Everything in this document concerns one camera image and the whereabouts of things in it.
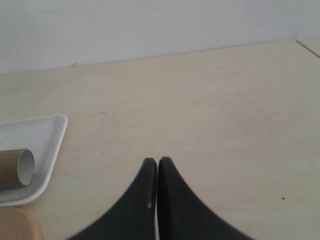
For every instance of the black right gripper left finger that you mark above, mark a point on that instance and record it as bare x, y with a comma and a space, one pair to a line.
132, 217

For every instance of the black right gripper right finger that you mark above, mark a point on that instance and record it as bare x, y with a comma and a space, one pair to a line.
181, 215

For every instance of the brown cardboard tube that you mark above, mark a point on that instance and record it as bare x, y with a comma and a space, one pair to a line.
17, 168

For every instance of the wooden paper towel holder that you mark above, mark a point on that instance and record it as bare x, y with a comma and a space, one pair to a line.
17, 224

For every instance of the white rectangular plastic tray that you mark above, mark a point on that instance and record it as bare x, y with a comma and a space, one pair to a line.
43, 136

